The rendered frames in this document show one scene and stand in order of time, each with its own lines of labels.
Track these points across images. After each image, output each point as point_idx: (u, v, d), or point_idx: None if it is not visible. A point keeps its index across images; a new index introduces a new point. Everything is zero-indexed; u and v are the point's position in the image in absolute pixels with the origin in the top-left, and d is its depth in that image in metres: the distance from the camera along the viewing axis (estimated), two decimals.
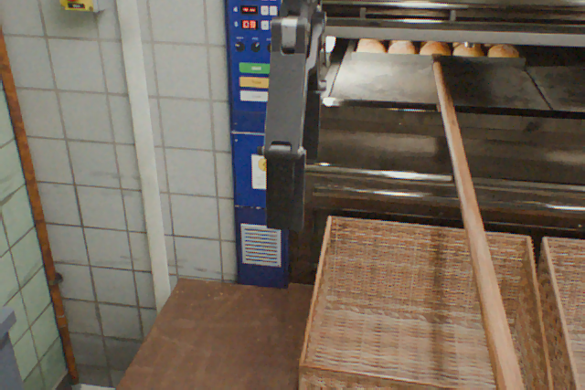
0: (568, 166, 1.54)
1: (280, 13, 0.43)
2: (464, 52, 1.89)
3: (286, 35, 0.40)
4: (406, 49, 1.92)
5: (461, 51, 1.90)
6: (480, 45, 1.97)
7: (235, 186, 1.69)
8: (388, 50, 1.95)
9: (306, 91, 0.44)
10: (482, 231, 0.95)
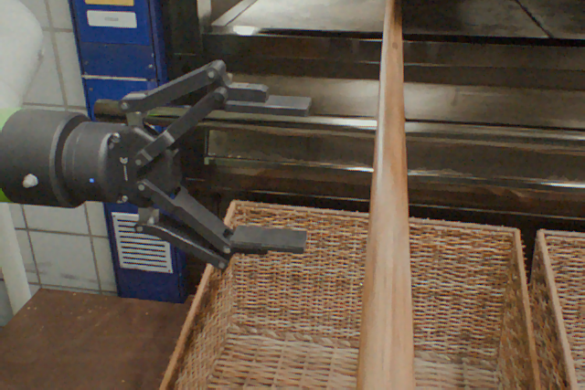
0: (576, 123, 1.02)
1: None
2: None
3: (149, 227, 0.58)
4: None
5: None
6: None
7: None
8: None
9: (189, 220, 0.55)
10: (400, 207, 0.44)
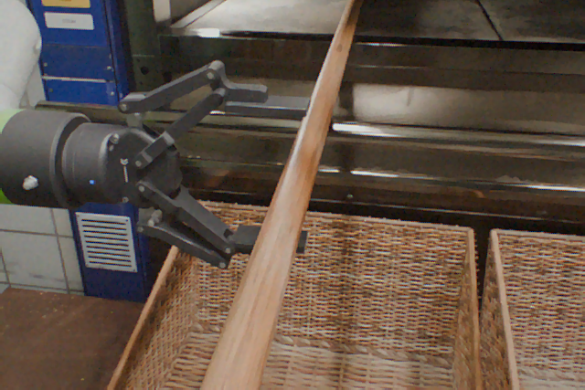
0: (526, 125, 1.04)
1: None
2: None
3: (150, 227, 0.58)
4: None
5: None
6: None
7: None
8: None
9: (190, 220, 0.55)
10: (294, 207, 0.45)
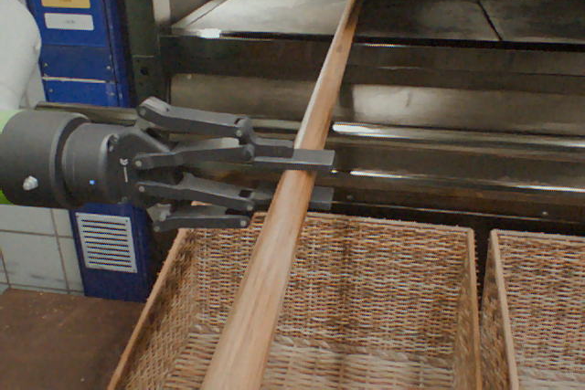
0: (526, 125, 1.04)
1: None
2: None
3: (168, 225, 0.58)
4: None
5: None
6: None
7: None
8: None
9: (200, 196, 0.54)
10: (294, 208, 0.45)
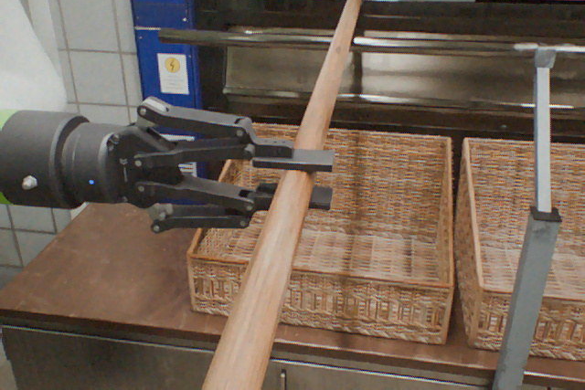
0: (488, 59, 1.44)
1: None
2: None
3: (168, 225, 0.57)
4: None
5: None
6: None
7: (143, 91, 1.59)
8: None
9: (200, 196, 0.54)
10: (294, 208, 0.45)
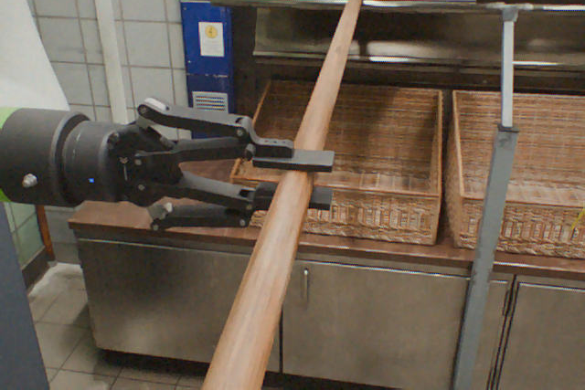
0: (472, 25, 1.76)
1: None
2: None
3: (167, 223, 0.57)
4: None
5: None
6: None
7: (186, 55, 1.92)
8: None
9: (200, 195, 0.54)
10: (294, 208, 0.45)
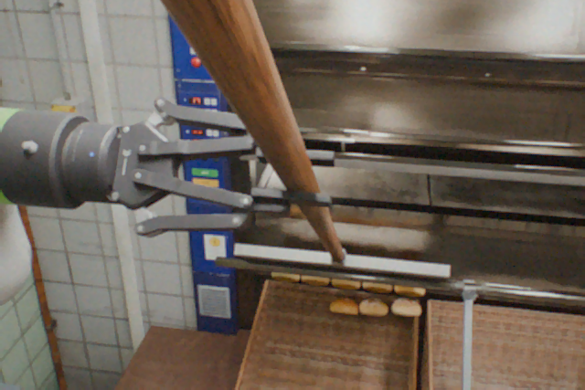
0: (444, 247, 2.00)
1: None
2: None
3: (153, 235, 0.53)
4: None
5: None
6: None
7: (192, 258, 2.15)
8: None
9: (196, 190, 0.52)
10: None
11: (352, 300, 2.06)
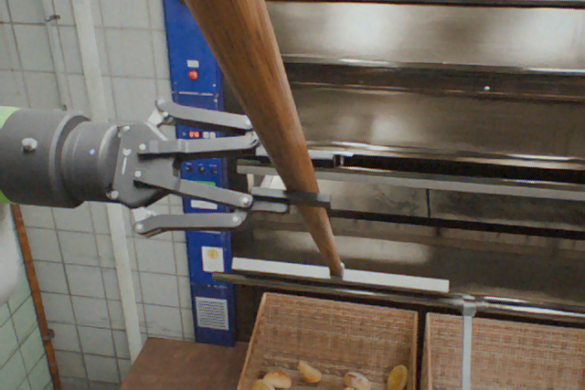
0: (443, 260, 1.98)
1: None
2: None
3: (151, 234, 0.53)
4: None
5: None
6: (366, 386, 2.03)
7: (190, 268, 2.14)
8: None
9: (196, 189, 0.52)
10: None
11: None
